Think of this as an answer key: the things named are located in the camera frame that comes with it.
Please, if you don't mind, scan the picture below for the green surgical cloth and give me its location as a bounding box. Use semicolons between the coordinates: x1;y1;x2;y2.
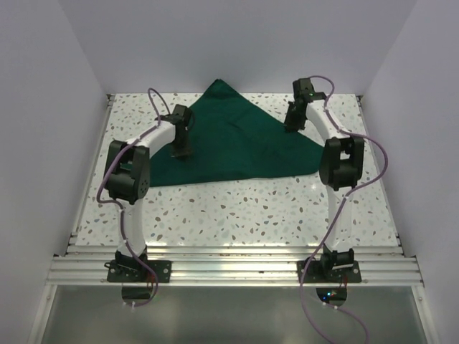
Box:
150;80;323;187

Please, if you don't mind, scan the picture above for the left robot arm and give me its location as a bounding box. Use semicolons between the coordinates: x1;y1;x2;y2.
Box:
96;105;194;282

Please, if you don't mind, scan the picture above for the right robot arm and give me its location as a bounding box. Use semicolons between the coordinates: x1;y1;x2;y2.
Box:
284;77;364;284

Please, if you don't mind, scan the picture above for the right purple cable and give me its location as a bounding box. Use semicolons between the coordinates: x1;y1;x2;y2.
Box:
297;75;390;344

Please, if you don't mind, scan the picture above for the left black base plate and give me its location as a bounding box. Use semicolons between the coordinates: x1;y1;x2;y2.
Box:
107;259;172;302

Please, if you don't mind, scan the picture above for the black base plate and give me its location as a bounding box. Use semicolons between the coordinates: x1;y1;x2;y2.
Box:
296;258;362;307
107;259;172;302

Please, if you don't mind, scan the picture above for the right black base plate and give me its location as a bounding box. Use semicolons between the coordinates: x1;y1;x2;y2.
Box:
296;258;362;307

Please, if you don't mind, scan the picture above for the aluminium rail frame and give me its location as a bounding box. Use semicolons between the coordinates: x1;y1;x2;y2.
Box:
29;93;441;343

